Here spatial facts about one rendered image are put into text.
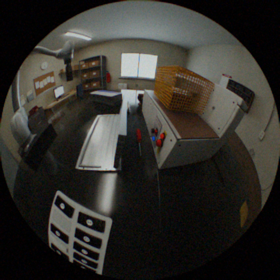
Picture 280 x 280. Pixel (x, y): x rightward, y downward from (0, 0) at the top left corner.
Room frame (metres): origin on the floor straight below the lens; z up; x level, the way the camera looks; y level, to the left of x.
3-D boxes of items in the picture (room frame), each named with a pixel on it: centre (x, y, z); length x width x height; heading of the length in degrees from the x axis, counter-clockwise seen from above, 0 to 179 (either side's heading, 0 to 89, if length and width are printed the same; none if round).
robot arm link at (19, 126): (0.06, 0.87, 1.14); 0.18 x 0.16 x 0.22; 69
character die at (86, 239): (-0.18, 0.13, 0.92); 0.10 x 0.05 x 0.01; 87
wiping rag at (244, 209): (-0.27, -0.80, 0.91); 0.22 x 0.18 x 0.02; 22
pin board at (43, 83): (1.66, 3.16, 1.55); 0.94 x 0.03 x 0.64; 4
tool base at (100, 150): (0.31, 0.21, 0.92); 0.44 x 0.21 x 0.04; 12
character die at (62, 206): (-0.10, 0.26, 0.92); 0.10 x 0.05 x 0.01; 82
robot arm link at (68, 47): (0.63, 0.70, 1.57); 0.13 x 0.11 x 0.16; 69
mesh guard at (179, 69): (0.43, -0.17, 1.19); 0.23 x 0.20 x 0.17; 12
